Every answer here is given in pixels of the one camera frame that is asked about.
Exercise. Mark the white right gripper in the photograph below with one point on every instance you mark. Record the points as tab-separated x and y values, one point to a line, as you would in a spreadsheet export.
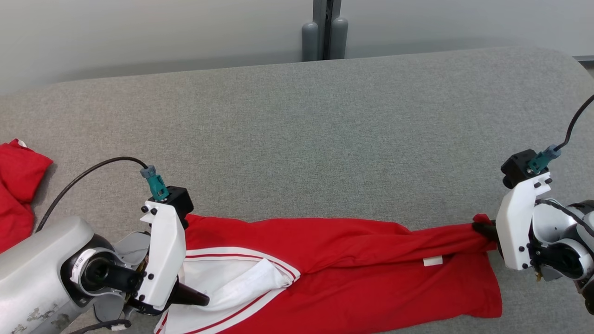
517	222

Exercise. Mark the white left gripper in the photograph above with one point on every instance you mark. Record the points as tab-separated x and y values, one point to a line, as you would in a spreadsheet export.
164	250

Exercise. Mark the red number 23 jersey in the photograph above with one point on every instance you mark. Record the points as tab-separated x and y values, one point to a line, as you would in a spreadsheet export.
348	278

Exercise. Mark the red white-trimmed shorts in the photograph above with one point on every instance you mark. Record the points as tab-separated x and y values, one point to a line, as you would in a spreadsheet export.
16	185

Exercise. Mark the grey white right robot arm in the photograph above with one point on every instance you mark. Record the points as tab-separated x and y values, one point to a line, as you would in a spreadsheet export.
566	246

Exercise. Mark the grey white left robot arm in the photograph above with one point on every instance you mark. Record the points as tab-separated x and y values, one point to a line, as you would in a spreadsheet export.
41	269

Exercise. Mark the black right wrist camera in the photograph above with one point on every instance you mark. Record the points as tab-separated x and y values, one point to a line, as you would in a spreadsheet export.
517	169

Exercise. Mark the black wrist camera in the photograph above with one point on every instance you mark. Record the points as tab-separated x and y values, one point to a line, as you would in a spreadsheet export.
517	169
178	199

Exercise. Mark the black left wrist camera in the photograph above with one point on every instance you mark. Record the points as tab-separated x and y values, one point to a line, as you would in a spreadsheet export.
178	199

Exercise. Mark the grey cylindrical post foot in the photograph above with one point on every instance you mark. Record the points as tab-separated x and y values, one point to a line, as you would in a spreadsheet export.
310	44
339	39

